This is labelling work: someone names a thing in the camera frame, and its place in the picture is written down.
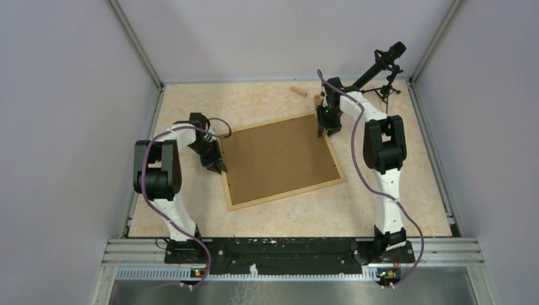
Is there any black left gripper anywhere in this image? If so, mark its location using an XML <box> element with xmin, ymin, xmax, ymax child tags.
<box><xmin>188</xmin><ymin>139</ymin><xmax>228</xmax><ymax>175</ymax></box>

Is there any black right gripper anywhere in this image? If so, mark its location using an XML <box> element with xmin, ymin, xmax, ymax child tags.
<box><xmin>315</xmin><ymin>106</ymin><xmax>342</xmax><ymax>139</ymax></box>

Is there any light wooden picture frame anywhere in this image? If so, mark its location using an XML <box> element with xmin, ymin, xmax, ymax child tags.
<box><xmin>218</xmin><ymin>113</ymin><xmax>348</xmax><ymax>213</ymax></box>

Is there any brown cardboard backing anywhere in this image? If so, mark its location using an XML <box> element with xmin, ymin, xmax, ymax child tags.
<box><xmin>221</xmin><ymin>116</ymin><xmax>342</xmax><ymax>207</ymax></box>

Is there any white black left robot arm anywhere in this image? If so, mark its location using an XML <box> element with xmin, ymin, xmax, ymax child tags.
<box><xmin>133</xmin><ymin>112</ymin><xmax>228</xmax><ymax>266</ymax></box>

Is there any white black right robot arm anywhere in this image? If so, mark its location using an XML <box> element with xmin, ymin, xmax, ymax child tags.
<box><xmin>316</xmin><ymin>78</ymin><xmax>415</xmax><ymax>264</ymax></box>

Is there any upright wooden block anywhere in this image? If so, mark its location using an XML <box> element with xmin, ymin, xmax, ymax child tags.
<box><xmin>313</xmin><ymin>94</ymin><xmax>324</xmax><ymax>110</ymax></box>

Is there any flat wooden block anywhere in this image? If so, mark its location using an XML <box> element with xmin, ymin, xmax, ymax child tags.
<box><xmin>290</xmin><ymin>86</ymin><xmax>308</xmax><ymax>98</ymax></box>

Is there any black microphone tripod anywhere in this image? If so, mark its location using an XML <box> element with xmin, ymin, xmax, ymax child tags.
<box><xmin>360</xmin><ymin>65</ymin><xmax>403</xmax><ymax>113</ymax></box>

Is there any black microphone orange tip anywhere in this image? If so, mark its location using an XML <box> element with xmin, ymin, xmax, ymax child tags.
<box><xmin>351</xmin><ymin>41</ymin><xmax>407</xmax><ymax>90</ymax></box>

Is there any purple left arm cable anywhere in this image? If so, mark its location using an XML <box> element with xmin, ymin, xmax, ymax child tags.
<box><xmin>139</xmin><ymin>118</ymin><xmax>233</xmax><ymax>291</ymax></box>

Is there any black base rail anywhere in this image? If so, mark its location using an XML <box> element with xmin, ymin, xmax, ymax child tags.
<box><xmin>164</xmin><ymin>237</ymin><xmax>416</xmax><ymax>275</ymax></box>

